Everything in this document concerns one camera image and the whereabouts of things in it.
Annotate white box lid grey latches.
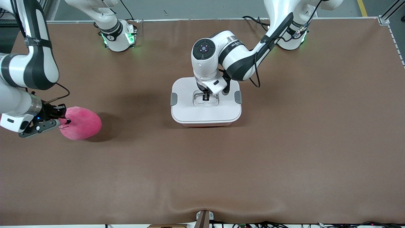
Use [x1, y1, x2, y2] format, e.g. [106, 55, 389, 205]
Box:
[170, 77, 242, 124]

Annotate black left base cable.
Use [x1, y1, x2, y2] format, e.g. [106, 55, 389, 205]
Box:
[242, 15, 270, 31]

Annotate pink plush toy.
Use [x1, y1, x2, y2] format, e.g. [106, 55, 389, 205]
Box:
[59, 106, 102, 141]

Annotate brown table cover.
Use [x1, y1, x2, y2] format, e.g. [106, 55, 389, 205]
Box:
[0, 18, 405, 226]

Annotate black right base cable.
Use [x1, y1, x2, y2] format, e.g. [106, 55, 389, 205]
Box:
[119, 0, 135, 21]

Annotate aluminium frame post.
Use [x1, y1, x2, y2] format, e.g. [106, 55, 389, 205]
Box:
[378, 0, 405, 26]
[0, 0, 53, 25]

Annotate pink plastic storage box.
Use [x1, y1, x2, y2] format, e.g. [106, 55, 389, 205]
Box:
[181, 122, 234, 128]

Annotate black base cable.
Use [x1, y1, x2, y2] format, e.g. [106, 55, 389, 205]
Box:
[119, 0, 135, 21]
[242, 15, 270, 31]

